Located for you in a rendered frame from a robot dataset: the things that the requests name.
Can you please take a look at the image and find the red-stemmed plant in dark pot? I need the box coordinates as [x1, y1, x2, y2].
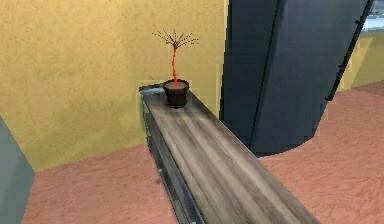
[152, 29, 200, 109]

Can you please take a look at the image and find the grey wooden sideboard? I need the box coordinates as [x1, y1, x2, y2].
[138, 83, 322, 224]

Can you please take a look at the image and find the dark blue-grey fridge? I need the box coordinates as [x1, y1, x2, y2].
[219, 0, 375, 158]

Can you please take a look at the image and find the grey-green cabinet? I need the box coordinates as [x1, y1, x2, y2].
[0, 115, 36, 224]

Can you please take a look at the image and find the window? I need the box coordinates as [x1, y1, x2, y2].
[361, 0, 384, 34]

